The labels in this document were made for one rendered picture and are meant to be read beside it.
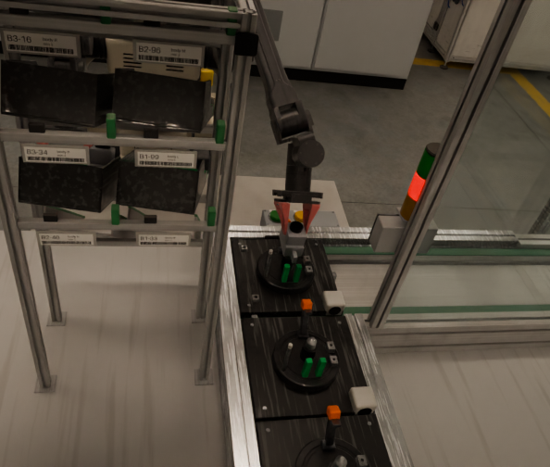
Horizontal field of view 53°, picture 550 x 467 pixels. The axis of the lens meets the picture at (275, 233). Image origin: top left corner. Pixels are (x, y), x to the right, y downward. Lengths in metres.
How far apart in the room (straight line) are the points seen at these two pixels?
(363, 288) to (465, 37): 4.07
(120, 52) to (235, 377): 1.02
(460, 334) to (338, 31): 3.20
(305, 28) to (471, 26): 1.65
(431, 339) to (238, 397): 0.51
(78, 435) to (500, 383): 0.96
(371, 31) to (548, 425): 3.40
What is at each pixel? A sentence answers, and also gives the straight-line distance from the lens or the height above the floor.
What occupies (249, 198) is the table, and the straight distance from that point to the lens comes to 1.70.
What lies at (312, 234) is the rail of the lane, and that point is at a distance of 1.46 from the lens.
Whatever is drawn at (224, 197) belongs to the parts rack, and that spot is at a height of 1.37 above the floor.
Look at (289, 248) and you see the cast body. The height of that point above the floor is 1.08.
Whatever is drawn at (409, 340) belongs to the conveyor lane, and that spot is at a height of 0.91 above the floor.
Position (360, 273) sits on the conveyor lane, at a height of 0.92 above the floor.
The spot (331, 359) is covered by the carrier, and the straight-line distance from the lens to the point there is 1.15.
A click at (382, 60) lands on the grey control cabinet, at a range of 4.50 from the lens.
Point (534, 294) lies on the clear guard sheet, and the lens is 1.42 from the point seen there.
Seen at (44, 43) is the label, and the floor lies 1.60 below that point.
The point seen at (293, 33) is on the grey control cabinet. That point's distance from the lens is 4.24.
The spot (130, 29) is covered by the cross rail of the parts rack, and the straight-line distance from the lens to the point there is 0.73.
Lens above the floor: 1.91
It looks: 41 degrees down
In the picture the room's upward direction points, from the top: 12 degrees clockwise
